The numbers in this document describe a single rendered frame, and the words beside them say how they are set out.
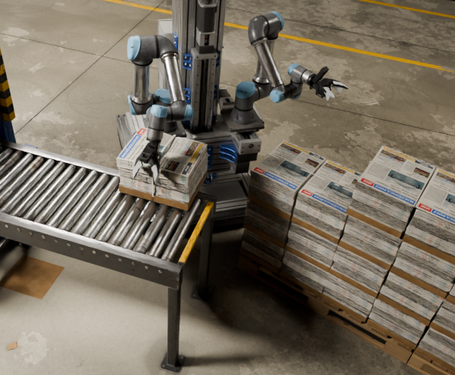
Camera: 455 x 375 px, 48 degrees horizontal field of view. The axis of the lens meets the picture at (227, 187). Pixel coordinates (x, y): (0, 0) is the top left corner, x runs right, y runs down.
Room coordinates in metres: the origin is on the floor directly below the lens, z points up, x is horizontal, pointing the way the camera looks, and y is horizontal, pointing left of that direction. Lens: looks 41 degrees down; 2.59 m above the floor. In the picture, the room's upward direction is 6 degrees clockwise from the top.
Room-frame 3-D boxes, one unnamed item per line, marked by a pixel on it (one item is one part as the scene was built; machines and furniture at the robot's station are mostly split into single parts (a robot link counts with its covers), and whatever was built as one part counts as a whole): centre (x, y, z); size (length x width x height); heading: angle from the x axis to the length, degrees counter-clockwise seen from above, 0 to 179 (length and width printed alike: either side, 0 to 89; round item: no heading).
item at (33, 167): (1.94, 1.08, 0.77); 0.47 x 0.05 x 0.05; 167
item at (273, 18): (2.83, -0.14, 1.19); 0.15 x 0.12 x 0.55; 137
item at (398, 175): (2.00, -0.82, 1.06); 0.37 x 0.29 x 0.01; 151
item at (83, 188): (1.87, 0.77, 0.77); 0.47 x 0.05 x 0.05; 167
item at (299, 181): (2.08, -0.72, 0.42); 1.17 x 0.39 x 0.83; 60
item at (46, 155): (2.12, 0.71, 0.74); 1.34 x 0.05 x 0.12; 77
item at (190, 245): (1.71, 0.12, 0.81); 0.43 x 0.03 x 0.02; 167
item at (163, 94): (2.54, 0.42, 0.98); 0.13 x 0.12 x 0.14; 110
